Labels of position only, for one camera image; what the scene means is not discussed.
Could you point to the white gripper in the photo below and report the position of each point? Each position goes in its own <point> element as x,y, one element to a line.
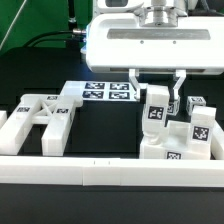
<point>117,43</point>

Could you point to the white chair seat part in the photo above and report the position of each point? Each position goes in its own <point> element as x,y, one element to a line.
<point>180,141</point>

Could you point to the white tagged cube left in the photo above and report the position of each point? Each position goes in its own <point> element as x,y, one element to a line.
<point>173,107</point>

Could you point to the white tagged cube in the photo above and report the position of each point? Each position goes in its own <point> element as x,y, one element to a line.
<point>173,107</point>
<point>192,101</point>

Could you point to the white tagged cube right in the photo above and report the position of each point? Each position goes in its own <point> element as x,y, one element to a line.
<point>192,101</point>

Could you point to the white marker base sheet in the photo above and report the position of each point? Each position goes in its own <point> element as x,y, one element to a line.
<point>100,91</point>

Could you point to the white right fence bar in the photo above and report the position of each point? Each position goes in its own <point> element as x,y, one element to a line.
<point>217,143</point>

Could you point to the white fence bar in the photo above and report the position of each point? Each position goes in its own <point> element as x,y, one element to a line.
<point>108,171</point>
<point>3,118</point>
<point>217,143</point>

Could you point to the black vertical pole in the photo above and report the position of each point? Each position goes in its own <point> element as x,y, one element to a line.
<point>71,11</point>

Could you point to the white left fence bar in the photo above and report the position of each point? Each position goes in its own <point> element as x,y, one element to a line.
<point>3,118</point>

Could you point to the white front fence bar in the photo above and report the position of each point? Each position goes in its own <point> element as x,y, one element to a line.
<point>108,171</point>

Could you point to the white chair back frame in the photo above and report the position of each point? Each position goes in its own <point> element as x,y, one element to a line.
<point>56,112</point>

